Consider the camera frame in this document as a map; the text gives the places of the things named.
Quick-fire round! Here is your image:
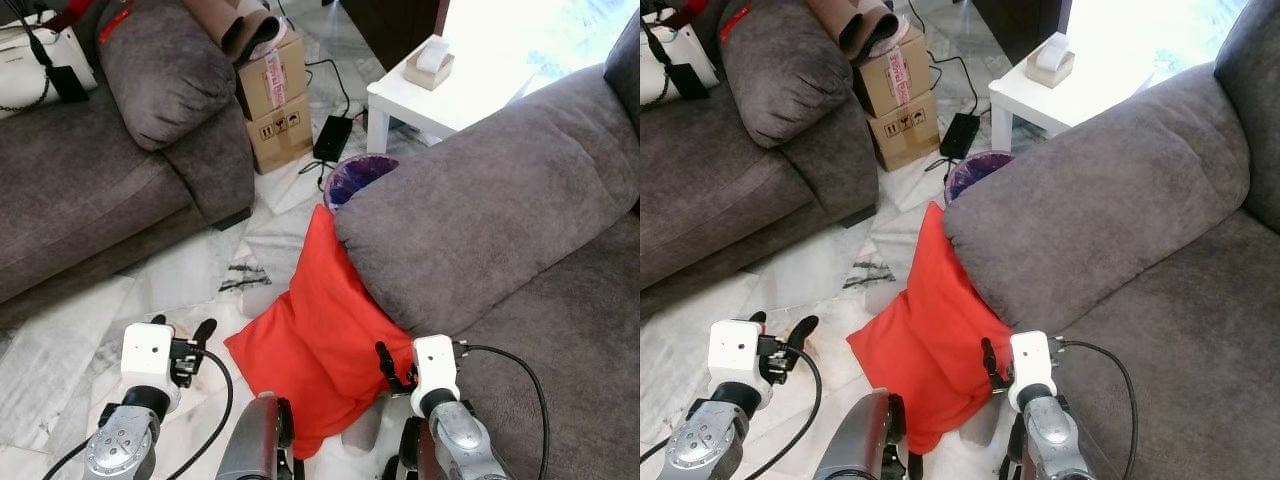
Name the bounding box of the red pillow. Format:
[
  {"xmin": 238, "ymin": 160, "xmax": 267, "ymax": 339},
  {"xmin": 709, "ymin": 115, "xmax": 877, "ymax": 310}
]
[
  {"xmin": 846, "ymin": 200, "xmax": 1014, "ymax": 457},
  {"xmin": 224, "ymin": 203, "xmax": 417, "ymax": 460}
]

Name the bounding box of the dark grey fabric sofa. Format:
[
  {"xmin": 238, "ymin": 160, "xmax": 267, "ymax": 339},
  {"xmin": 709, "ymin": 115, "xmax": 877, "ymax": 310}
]
[
  {"xmin": 640, "ymin": 0, "xmax": 882, "ymax": 321},
  {"xmin": 0, "ymin": 0, "xmax": 257, "ymax": 331}
]

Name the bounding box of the dark grey two-seat sofa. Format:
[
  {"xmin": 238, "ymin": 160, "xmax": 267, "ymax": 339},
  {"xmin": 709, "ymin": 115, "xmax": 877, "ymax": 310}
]
[
  {"xmin": 333, "ymin": 10, "xmax": 641, "ymax": 480},
  {"xmin": 941, "ymin": 0, "xmax": 1280, "ymax": 480}
]

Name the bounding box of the bin with purple bag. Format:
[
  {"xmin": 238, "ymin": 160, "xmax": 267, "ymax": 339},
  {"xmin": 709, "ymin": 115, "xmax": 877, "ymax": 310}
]
[
  {"xmin": 943, "ymin": 150, "xmax": 1017, "ymax": 207},
  {"xmin": 321, "ymin": 153, "xmax": 402, "ymax": 214}
]

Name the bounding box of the cardboard box with handling symbols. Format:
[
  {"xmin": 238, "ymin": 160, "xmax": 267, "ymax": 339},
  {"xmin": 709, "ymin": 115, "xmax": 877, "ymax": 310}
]
[
  {"xmin": 244, "ymin": 94, "xmax": 315, "ymax": 175},
  {"xmin": 867, "ymin": 91, "xmax": 942, "ymax": 172}
]

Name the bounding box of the black power adapter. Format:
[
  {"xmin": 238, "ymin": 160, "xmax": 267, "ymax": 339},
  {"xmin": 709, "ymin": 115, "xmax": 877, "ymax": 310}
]
[
  {"xmin": 312, "ymin": 114, "xmax": 355, "ymax": 165},
  {"xmin": 939, "ymin": 111, "xmax": 982, "ymax": 160}
]

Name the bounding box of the black rectangular pouch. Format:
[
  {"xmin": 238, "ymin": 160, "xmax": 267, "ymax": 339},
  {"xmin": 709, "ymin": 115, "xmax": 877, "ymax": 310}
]
[
  {"xmin": 664, "ymin": 61, "xmax": 708, "ymax": 100},
  {"xmin": 46, "ymin": 64, "xmax": 91, "ymax": 104}
]

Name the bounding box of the cardboard box with printed tape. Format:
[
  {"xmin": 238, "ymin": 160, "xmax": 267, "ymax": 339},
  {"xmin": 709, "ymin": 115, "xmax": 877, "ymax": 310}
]
[
  {"xmin": 854, "ymin": 25, "xmax": 932, "ymax": 120},
  {"xmin": 234, "ymin": 30, "xmax": 309, "ymax": 122}
]

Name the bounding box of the white side table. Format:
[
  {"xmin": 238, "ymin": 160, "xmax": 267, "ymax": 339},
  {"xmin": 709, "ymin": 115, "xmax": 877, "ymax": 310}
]
[
  {"xmin": 987, "ymin": 0, "xmax": 1173, "ymax": 153},
  {"xmin": 365, "ymin": 0, "xmax": 547, "ymax": 157}
]

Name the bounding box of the white handbag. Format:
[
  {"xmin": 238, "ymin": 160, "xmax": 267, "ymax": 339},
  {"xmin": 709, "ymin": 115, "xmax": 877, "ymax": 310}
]
[
  {"xmin": 640, "ymin": 8, "xmax": 723, "ymax": 107},
  {"xmin": 0, "ymin": 10, "xmax": 100, "ymax": 122}
]

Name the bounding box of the red tag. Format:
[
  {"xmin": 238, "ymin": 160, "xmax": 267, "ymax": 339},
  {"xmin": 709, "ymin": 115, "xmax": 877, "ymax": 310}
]
[
  {"xmin": 97, "ymin": 7, "xmax": 134, "ymax": 47},
  {"xmin": 719, "ymin": 4, "xmax": 752, "ymax": 44}
]

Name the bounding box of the beige tissue box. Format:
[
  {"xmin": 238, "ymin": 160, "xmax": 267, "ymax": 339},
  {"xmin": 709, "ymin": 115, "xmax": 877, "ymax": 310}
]
[
  {"xmin": 1024, "ymin": 31, "xmax": 1077, "ymax": 90},
  {"xmin": 403, "ymin": 34, "xmax": 457, "ymax": 92}
]

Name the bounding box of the brown rolled mat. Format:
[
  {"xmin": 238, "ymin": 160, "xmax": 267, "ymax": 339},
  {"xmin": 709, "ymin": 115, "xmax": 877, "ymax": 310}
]
[
  {"xmin": 182, "ymin": 0, "xmax": 287, "ymax": 64},
  {"xmin": 804, "ymin": 0, "xmax": 902, "ymax": 62}
]

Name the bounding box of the dark wooden cabinet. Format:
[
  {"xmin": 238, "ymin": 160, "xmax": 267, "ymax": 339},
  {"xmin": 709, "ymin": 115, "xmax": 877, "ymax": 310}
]
[
  {"xmin": 974, "ymin": 0, "xmax": 1073, "ymax": 67},
  {"xmin": 340, "ymin": 0, "xmax": 447, "ymax": 72}
]

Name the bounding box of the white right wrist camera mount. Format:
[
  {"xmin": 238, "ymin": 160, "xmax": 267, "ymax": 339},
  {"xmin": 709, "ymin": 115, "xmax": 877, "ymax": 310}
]
[
  {"xmin": 411, "ymin": 334, "xmax": 462, "ymax": 417},
  {"xmin": 1007, "ymin": 330, "xmax": 1057, "ymax": 412}
]

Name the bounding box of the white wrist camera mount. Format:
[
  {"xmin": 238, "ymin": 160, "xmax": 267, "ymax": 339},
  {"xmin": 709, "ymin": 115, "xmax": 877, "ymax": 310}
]
[
  {"xmin": 1007, "ymin": 330, "xmax": 1057, "ymax": 412},
  {"xmin": 120, "ymin": 322, "xmax": 180, "ymax": 412},
  {"xmin": 707, "ymin": 319, "xmax": 767, "ymax": 410},
  {"xmin": 411, "ymin": 334, "xmax": 462, "ymax": 417}
]

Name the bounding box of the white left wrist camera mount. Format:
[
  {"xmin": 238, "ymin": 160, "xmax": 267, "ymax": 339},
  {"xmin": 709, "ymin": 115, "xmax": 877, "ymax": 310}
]
[
  {"xmin": 707, "ymin": 319, "xmax": 767, "ymax": 410},
  {"xmin": 120, "ymin": 322, "xmax": 180, "ymax": 412}
]

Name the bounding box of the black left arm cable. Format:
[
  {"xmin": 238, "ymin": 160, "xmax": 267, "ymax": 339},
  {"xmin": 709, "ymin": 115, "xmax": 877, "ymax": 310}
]
[
  {"xmin": 40, "ymin": 345, "xmax": 235, "ymax": 480},
  {"xmin": 640, "ymin": 345, "xmax": 824, "ymax": 480}
]

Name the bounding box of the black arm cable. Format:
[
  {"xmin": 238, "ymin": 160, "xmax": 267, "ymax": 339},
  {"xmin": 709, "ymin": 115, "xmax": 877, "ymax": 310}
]
[
  {"xmin": 455, "ymin": 340, "xmax": 551, "ymax": 480},
  {"xmin": 40, "ymin": 345, "xmax": 235, "ymax": 480},
  {"xmin": 640, "ymin": 345, "xmax": 824, "ymax": 480},
  {"xmin": 1050, "ymin": 338, "xmax": 1140, "ymax": 480}
]

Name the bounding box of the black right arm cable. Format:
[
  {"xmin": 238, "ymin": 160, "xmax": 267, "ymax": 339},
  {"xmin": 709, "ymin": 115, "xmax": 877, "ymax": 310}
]
[
  {"xmin": 455, "ymin": 340, "xmax": 551, "ymax": 480},
  {"xmin": 1050, "ymin": 338, "xmax": 1140, "ymax": 480}
]

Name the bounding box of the black adapter cable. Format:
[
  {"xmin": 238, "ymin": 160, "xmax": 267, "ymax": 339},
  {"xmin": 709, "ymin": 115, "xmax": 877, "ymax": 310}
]
[
  {"xmin": 924, "ymin": 50, "xmax": 981, "ymax": 117},
  {"xmin": 298, "ymin": 57, "xmax": 354, "ymax": 120}
]

